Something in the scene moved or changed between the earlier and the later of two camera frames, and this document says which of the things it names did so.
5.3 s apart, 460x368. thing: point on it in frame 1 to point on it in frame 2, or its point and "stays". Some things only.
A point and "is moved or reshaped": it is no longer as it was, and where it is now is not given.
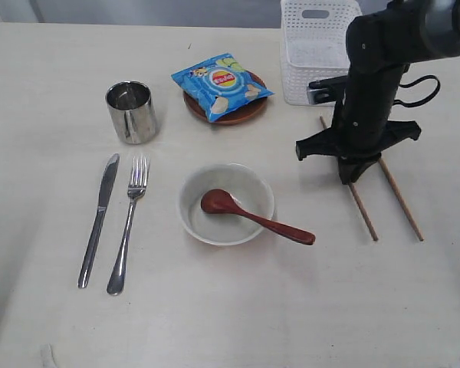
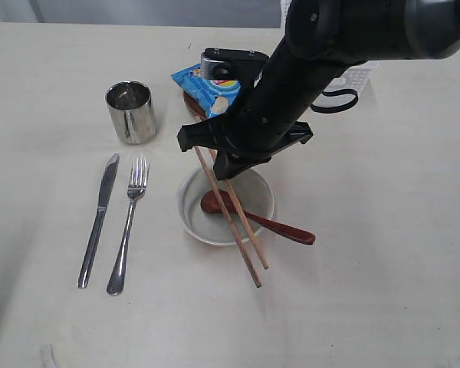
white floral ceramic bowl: (250, 188) stays
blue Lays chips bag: (220, 85) stays
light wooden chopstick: (401, 197) to (243, 216)
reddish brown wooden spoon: (221, 202) stays
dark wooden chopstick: (363, 211) to (230, 218)
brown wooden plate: (258, 80) is moved or reshaped
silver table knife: (109, 177) stays
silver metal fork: (136, 188) stays
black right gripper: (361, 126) to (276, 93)
